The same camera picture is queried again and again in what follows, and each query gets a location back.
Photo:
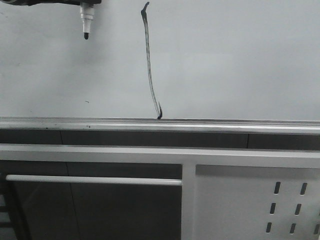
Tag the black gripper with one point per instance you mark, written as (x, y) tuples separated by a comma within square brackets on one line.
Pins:
[(36, 2)]

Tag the white black whiteboard marker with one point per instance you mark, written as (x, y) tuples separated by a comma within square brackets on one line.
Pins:
[(87, 13)]

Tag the white horizontal metal rod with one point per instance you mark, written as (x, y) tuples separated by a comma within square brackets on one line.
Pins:
[(93, 180)]

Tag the white perforated metal panel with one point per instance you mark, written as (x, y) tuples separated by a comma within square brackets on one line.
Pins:
[(256, 203)]

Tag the white metal stand frame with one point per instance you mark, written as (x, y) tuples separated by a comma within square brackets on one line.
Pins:
[(189, 159)]

